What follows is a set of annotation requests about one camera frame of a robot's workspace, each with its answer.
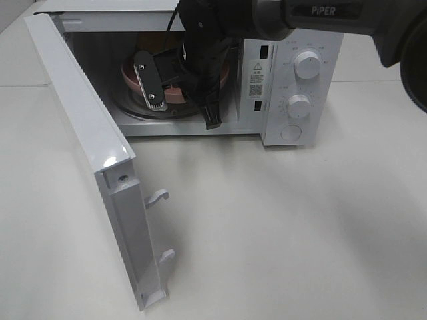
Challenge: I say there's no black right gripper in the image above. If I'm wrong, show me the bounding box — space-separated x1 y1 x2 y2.
133 1 232 130

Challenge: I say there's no pink round plate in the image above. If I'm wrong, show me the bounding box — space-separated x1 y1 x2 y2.
121 57 230 104

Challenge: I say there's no white microwave door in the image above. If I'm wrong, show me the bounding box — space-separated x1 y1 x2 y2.
25 14 169 310

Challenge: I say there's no white timer knob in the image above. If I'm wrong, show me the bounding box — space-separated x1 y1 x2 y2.
286 94 312 119

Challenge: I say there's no round white door button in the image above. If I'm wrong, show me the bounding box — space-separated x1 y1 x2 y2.
280 125 302 141

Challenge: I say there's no burger with lettuce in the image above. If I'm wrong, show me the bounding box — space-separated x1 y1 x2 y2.
136 31 185 54

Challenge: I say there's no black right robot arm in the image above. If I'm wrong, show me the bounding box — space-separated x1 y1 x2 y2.
133 1 426 129

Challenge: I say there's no glass microwave turntable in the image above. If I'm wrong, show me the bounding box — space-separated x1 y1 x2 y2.
113 95 201 121

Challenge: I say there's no white warning label sticker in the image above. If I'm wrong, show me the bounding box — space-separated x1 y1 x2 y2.
247 59 268 99

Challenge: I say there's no white microwave oven body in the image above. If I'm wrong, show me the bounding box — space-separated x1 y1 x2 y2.
31 1 343 146

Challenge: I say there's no upper white power knob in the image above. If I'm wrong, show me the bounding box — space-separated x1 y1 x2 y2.
294 51 321 80

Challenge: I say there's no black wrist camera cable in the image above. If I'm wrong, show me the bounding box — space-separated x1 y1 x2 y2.
164 6 181 41

